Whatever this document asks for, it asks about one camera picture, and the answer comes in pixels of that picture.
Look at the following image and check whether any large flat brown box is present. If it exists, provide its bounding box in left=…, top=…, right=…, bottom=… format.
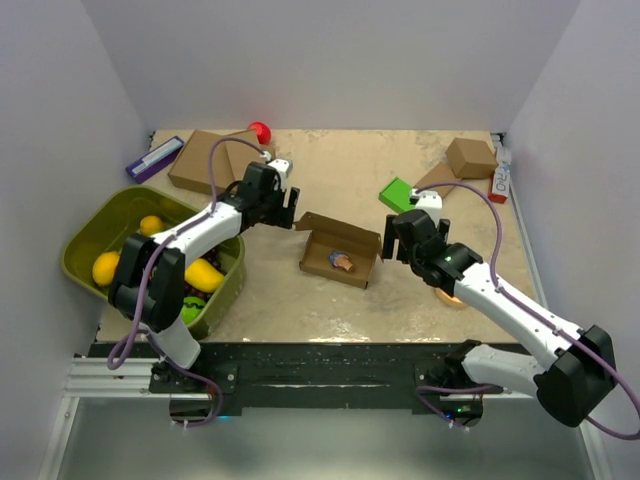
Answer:
left=167, top=129, right=277, bottom=196

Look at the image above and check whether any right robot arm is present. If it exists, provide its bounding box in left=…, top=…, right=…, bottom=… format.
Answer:
left=381, top=188, right=621, bottom=427

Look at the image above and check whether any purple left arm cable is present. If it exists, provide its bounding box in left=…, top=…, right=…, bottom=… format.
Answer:
left=107, top=138, right=274, bottom=429

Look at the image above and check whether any small colourful toy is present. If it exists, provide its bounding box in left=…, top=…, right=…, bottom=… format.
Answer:
left=329, top=251, right=355, bottom=273

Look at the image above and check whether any purple grapes bunch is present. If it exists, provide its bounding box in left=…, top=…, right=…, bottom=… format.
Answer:
left=184, top=249, right=224, bottom=296

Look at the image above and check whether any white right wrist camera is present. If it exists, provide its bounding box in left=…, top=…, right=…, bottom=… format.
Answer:
left=409, top=188, right=443, bottom=225

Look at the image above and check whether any small brown cube box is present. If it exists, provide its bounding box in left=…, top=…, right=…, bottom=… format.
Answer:
left=445, top=137, right=498, bottom=180

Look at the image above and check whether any red apple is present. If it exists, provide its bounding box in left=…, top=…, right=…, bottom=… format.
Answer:
left=248, top=121, right=272, bottom=145

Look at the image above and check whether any orange round disc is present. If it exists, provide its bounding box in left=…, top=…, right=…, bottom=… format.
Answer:
left=435, top=289, right=467, bottom=309

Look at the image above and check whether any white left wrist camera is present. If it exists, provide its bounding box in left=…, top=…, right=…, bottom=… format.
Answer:
left=266, top=158, right=293, bottom=179

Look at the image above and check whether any small orange fruit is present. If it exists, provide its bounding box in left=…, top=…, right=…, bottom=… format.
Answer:
left=139, top=215, right=165, bottom=237

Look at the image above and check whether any brown cardboard box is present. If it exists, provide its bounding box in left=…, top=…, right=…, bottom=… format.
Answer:
left=295, top=212, right=382, bottom=289

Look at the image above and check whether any green striped ball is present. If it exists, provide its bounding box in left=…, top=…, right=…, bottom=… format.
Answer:
left=181, top=296, right=206, bottom=325

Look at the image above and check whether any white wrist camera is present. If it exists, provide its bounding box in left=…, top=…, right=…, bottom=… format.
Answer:
left=409, top=188, right=443, bottom=225
left=266, top=158, right=293, bottom=179

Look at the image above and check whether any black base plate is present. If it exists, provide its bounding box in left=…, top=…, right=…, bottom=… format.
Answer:
left=149, top=341, right=536, bottom=417

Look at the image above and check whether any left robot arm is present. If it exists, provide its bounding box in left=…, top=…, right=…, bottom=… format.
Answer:
left=107, top=158, right=299, bottom=392

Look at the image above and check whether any medium brown box on top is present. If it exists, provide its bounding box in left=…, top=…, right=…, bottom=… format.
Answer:
left=223, top=129, right=268, bottom=181

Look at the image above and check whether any olive green plastic bin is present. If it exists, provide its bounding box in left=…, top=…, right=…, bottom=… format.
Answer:
left=61, top=185, right=246, bottom=340

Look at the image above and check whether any red white toothpaste box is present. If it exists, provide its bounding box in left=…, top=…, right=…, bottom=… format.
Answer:
left=488, top=146, right=512, bottom=204

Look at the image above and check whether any yellow lemon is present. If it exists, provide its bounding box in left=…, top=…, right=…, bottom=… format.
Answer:
left=92, top=251, right=120, bottom=287

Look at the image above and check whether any purple toothpaste box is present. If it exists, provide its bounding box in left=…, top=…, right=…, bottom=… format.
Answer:
left=125, top=136, right=185, bottom=184

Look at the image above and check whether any green paper box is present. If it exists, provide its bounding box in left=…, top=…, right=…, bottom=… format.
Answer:
left=378, top=177, right=414, bottom=214

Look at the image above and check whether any yellow mango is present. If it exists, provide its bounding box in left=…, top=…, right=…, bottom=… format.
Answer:
left=183, top=258, right=226, bottom=294

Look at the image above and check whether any flat small brown box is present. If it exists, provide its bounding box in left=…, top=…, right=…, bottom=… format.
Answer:
left=414, top=162, right=459, bottom=197

